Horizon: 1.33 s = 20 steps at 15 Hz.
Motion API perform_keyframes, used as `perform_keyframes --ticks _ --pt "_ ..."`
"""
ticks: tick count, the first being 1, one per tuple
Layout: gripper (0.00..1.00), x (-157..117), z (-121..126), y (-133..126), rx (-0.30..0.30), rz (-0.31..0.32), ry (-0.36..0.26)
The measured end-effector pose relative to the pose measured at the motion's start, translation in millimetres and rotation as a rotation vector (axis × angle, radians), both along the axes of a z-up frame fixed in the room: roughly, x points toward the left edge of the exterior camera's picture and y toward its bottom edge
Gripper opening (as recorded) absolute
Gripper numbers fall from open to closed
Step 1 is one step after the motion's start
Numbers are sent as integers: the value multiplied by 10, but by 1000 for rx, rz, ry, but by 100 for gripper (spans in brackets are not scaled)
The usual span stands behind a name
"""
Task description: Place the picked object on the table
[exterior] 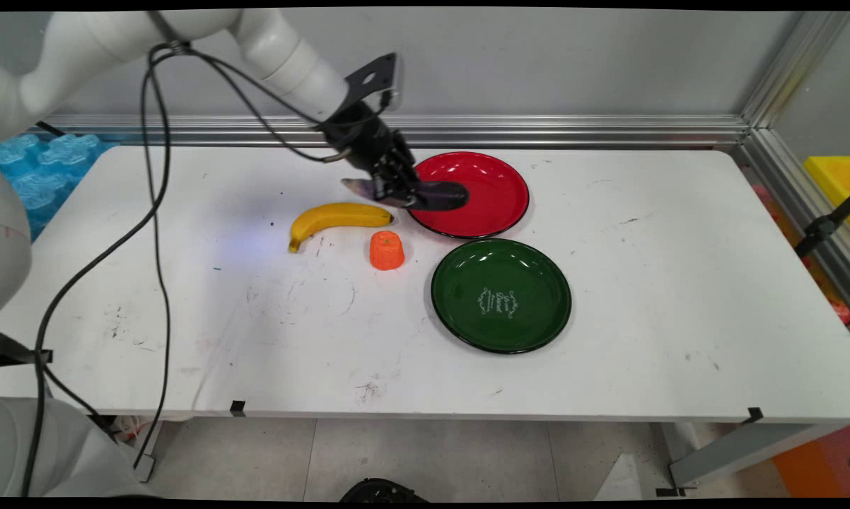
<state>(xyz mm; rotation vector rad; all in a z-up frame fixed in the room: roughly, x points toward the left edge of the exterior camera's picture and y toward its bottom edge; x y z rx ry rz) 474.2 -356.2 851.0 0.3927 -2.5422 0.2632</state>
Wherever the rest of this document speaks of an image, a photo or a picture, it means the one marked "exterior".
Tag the yellow banana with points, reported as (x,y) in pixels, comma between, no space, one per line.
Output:
(340,215)

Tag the orange box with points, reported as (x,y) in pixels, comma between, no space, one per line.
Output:
(817,463)

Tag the black table edge clip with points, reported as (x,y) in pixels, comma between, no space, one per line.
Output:
(237,408)
(755,415)

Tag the red plate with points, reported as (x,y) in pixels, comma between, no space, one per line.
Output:
(488,198)

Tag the blue bottle pack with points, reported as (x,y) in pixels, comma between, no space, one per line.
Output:
(43,177)

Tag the grey table leg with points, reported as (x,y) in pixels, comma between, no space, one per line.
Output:
(743,452)

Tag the pink red strip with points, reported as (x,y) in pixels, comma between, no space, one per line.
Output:
(831,297)

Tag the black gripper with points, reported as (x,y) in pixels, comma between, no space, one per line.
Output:
(358,138)

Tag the orange toy persimmon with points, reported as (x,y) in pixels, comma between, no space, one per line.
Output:
(387,252)

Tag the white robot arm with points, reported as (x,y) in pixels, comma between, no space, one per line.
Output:
(283,60)

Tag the white table leg bracket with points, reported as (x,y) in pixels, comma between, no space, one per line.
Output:
(148,452)

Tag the black round floor object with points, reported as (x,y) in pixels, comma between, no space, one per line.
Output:
(382,491)

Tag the green plate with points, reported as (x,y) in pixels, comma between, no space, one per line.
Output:
(501,297)

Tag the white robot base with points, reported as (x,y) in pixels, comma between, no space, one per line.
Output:
(64,452)

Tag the aluminium side frame rail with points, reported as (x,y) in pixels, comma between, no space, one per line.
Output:
(793,78)

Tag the aluminium back frame rail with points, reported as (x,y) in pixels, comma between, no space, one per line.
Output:
(573,131)

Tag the purple eggplant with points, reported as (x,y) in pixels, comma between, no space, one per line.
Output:
(443,196)

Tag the yellow box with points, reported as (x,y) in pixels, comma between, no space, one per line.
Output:
(835,180)

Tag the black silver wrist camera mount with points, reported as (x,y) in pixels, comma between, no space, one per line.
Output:
(374,78)

